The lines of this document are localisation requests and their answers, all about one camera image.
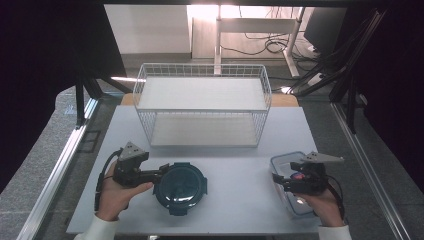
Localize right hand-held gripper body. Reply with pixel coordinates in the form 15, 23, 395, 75
287, 151, 345, 196

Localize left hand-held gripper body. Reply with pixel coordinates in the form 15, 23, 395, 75
112, 141, 163, 188

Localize clear rectangular plastic container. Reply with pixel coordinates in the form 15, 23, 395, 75
269, 151, 322, 220

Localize round dark teal lidded container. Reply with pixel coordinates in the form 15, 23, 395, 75
152, 162, 209, 217

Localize person's left hand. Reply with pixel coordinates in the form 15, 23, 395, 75
94, 162, 155, 223

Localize person's right hand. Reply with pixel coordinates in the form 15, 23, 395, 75
297, 188, 346, 228

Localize wooden board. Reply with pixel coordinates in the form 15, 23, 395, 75
119, 92, 300, 108

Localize black metal stand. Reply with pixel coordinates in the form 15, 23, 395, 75
73, 74, 133, 130
287, 9, 389, 135

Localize white cabinet panel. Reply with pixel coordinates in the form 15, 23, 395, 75
103, 4, 193, 56

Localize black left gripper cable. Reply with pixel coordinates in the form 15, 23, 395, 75
94, 148, 124, 212

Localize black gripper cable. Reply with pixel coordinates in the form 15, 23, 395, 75
94, 148, 124, 212
327, 175, 347, 221

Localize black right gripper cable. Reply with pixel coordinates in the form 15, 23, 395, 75
327, 175, 347, 221

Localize aluminium rail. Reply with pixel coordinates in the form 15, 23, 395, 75
330, 101, 413, 240
15, 97, 100, 240

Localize white wire shelf rack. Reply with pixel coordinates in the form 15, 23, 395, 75
132, 62, 273, 149

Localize black floor cables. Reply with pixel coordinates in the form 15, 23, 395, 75
220, 5, 323, 64

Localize white desk frame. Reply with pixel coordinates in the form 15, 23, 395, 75
214, 4, 306, 78

